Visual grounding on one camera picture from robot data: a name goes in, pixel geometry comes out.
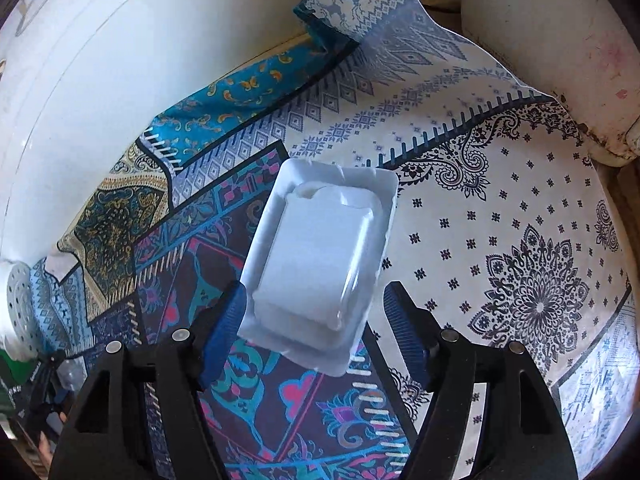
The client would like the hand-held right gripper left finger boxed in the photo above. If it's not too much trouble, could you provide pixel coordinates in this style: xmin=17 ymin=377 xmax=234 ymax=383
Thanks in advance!
xmin=47 ymin=280 xmax=249 ymax=480

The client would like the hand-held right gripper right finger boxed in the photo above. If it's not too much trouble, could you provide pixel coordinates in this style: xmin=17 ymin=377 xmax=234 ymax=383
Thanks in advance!
xmin=382 ymin=281 xmax=580 ymax=480

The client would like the white perforated plastic object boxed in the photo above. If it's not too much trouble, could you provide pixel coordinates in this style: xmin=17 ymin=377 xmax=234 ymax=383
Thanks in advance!
xmin=6 ymin=262 xmax=47 ymax=361

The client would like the printed patchwork blanket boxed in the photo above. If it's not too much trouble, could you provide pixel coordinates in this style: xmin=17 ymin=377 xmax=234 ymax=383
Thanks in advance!
xmin=30 ymin=0 xmax=635 ymax=480

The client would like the white plastic packaging tray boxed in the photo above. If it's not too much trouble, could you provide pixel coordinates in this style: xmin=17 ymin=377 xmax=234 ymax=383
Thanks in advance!
xmin=236 ymin=159 xmax=401 ymax=378

